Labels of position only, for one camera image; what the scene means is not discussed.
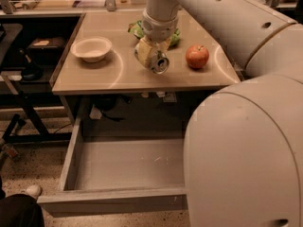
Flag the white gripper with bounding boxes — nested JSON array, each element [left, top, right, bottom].
[[134, 9, 178, 69]]

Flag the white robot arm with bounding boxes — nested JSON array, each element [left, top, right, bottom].
[[141, 0, 303, 227]]

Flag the open grey top drawer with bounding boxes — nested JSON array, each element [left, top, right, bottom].
[[39, 112, 187, 217]]

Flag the green chip bag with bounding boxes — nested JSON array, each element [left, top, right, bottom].
[[128, 20, 181, 47]]

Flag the red apple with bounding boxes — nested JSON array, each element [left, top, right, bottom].
[[186, 45, 209, 69]]

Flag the grey cabinet desk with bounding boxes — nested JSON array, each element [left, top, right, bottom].
[[48, 9, 242, 125]]

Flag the white paper bowl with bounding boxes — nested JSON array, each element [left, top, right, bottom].
[[70, 37, 113, 63]]

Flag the black box on shelf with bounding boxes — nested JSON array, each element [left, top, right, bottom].
[[27, 37, 65, 60]]

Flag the white shoe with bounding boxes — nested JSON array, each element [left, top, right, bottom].
[[26, 184, 42, 200]]

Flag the dark trouser leg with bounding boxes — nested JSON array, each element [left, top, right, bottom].
[[0, 194, 45, 227]]

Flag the black stand frame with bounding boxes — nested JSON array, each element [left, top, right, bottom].
[[0, 76, 72, 145]]

